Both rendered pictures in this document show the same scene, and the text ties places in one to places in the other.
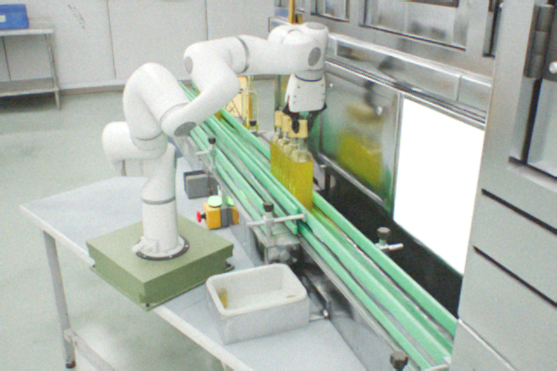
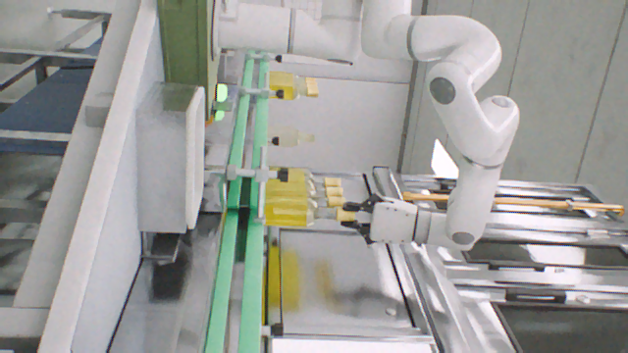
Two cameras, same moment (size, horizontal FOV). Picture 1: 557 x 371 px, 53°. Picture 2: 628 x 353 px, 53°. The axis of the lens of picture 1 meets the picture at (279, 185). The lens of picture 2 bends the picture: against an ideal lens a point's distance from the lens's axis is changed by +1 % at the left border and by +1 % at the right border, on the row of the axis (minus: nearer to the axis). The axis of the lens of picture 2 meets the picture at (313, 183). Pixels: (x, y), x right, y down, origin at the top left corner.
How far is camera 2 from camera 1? 0.68 m
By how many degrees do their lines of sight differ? 28
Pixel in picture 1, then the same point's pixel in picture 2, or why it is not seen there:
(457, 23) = not seen: outside the picture
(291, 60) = (472, 215)
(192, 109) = (472, 104)
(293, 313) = (167, 211)
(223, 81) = (495, 142)
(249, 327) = (159, 148)
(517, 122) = not seen: outside the picture
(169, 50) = not seen: hidden behind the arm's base
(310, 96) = (392, 226)
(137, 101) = (465, 34)
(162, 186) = (313, 40)
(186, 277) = (185, 54)
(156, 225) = (259, 23)
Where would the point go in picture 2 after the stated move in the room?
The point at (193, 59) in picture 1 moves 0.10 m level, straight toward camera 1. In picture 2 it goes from (510, 109) to (533, 115)
